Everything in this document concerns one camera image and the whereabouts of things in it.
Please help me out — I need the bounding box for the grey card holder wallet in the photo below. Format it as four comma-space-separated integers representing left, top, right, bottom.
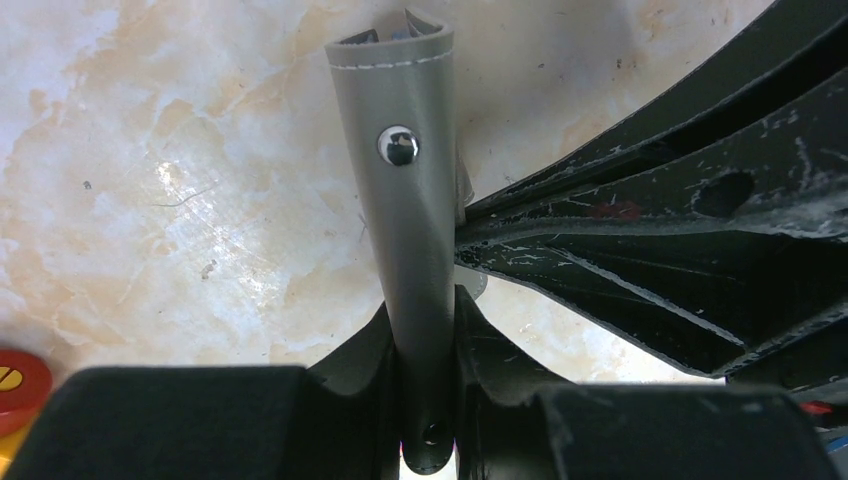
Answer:
325, 7, 469, 475

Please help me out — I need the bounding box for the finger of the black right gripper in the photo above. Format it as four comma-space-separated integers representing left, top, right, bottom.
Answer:
456, 232, 847, 403
457, 1, 847, 246

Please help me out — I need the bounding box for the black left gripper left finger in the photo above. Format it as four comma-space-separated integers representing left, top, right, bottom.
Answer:
6, 309, 399, 479

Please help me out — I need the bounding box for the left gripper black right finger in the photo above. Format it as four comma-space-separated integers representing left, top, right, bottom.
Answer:
454, 288, 825, 479

